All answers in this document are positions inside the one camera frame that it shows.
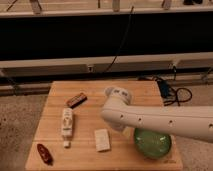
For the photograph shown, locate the white sponge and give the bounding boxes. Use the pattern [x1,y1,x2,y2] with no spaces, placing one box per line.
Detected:
[94,129,110,152]

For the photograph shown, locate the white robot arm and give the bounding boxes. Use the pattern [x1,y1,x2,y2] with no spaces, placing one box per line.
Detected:
[101,87,213,143]

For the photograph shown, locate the brown chocolate bar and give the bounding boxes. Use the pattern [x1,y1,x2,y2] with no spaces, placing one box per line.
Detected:
[66,93,87,108]

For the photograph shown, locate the white tube bottle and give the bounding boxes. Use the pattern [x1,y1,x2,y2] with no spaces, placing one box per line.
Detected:
[61,108,73,148]

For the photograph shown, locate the green bowl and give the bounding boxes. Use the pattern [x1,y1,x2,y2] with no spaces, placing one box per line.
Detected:
[133,128,172,159]

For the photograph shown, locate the dark red oblong object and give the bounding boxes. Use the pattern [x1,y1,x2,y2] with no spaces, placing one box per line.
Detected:
[37,144,53,165]

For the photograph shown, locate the black hanging cable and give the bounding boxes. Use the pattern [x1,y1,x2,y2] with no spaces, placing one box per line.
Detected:
[103,5,135,73]

